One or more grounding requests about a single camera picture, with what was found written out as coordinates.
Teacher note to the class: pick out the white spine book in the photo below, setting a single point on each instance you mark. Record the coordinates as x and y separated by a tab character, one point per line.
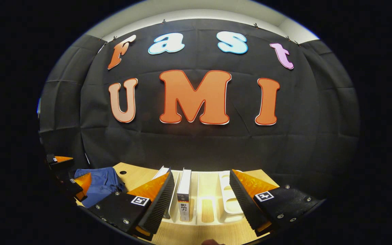
183	204

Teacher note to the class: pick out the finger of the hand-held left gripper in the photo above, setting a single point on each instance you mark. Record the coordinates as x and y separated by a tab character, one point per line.
60	160
83	182

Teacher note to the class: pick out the blue schoolbag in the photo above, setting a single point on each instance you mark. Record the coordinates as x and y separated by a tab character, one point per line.
100	185

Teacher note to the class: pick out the black backdrop cloth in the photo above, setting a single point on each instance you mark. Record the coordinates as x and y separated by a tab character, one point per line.
284	136

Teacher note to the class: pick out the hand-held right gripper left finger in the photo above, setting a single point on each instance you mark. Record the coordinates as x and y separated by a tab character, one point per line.
158	204

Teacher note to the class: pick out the white plastic bookshelf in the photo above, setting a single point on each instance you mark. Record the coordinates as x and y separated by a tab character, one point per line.
231	204

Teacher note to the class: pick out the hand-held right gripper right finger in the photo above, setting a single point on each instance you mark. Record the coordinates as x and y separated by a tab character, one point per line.
247	204

